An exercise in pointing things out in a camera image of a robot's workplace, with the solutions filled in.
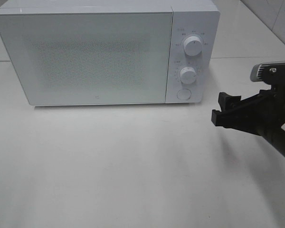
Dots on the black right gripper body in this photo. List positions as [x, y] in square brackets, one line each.
[262, 114]

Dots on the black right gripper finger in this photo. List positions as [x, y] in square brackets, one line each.
[221, 119]
[227, 101]

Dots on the round white door button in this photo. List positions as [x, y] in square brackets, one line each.
[184, 94]

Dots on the white round knob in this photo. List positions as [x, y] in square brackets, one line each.
[188, 75]
[192, 45]

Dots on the white microwave door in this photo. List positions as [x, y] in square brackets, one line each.
[79, 59]

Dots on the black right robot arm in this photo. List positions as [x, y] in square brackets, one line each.
[280, 142]

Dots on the white microwave oven body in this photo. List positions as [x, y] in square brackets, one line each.
[189, 17]

